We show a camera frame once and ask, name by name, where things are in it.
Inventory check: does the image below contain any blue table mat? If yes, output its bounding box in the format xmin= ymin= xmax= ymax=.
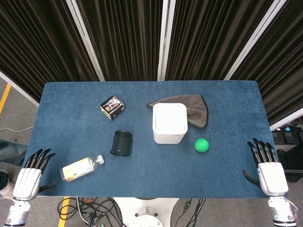
xmin=22 ymin=80 xmax=289 ymax=198

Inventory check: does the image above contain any white partition frame post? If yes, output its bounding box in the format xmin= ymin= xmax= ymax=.
xmin=223 ymin=0 xmax=287 ymax=81
xmin=65 ymin=0 xmax=106 ymax=82
xmin=157 ymin=0 xmax=177 ymax=81

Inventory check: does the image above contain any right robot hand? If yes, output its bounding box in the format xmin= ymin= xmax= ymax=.
xmin=242 ymin=138 xmax=290 ymax=197

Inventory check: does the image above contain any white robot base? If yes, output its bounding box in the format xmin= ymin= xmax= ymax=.
xmin=113 ymin=197 xmax=180 ymax=227

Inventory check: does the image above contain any grey brown cloth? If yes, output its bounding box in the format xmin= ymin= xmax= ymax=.
xmin=146 ymin=94 xmax=209 ymax=129

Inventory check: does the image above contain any black cable bundle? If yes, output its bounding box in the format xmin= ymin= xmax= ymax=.
xmin=57 ymin=196 xmax=124 ymax=227

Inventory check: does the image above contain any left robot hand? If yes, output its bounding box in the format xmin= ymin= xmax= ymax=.
xmin=12 ymin=148 xmax=60 ymax=202

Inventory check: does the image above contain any black pleated curtain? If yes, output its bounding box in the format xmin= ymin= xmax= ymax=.
xmin=164 ymin=0 xmax=275 ymax=81
xmin=231 ymin=0 xmax=303 ymax=126
xmin=0 ymin=0 xmax=100 ymax=103
xmin=76 ymin=0 xmax=164 ymax=82

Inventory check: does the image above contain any white floor cable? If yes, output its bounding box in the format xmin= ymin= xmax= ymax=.
xmin=0 ymin=125 xmax=34 ymax=133

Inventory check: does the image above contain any black mesh pen cup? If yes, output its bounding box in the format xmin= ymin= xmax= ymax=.
xmin=109 ymin=130 xmax=133 ymax=157

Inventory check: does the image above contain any green ball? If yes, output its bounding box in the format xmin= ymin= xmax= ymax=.
xmin=194 ymin=138 xmax=210 ymax=153

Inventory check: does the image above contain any white square container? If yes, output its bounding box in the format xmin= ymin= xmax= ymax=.
xmin=152 ymin=102 xmax=189 ymax=145

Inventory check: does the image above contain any black printed small box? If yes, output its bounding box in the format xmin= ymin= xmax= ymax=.
xmin=99 ymin=95 xmax=126 ymax=121

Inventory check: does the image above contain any clear plastic drink bottle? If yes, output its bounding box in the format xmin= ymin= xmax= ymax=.
xmin=60 ymin=155 xmax=105 ymax=182

